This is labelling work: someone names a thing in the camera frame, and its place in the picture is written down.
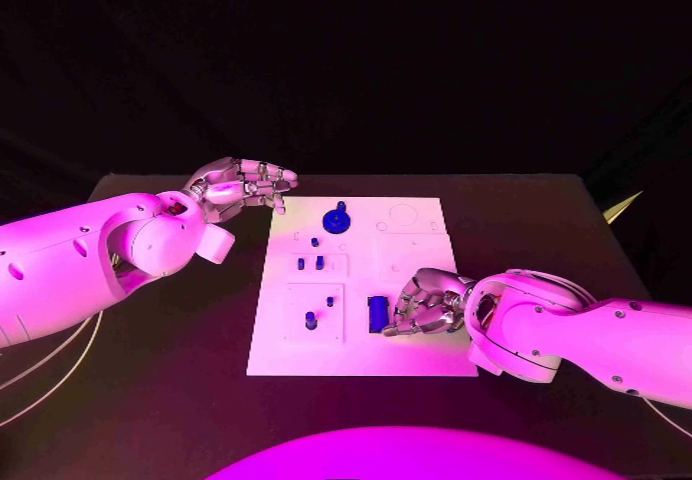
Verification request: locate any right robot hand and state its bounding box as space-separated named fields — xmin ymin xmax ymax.
xmin=380 ymin=267 xmax=477 ymax=338

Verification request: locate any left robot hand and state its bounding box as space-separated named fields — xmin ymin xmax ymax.
xmin=180 ymin=156 xmax=299 ymax=224

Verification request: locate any blue block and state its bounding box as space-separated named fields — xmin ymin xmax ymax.
xmin=366 ymin=295 xmax=392 ymax=334

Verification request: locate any white task board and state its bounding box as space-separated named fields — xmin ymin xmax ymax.
xmin=245 ymin=196 xmax=480 ymax=378

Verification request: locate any blue gear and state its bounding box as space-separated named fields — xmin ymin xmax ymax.
xmin=321 ymin=208 xmax=353 ymax=235

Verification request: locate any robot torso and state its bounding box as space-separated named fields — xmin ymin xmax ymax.
xmin=203 ymin=425 xmax=628 ymax=480

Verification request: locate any white cable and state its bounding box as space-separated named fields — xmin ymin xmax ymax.
xmin=0 ymin=318 xmax=105 ymax=428
xmin=641 ymin=397 xmax=692 ymax=433
xmin=0 ymin=310 xmax=105 ymax=391

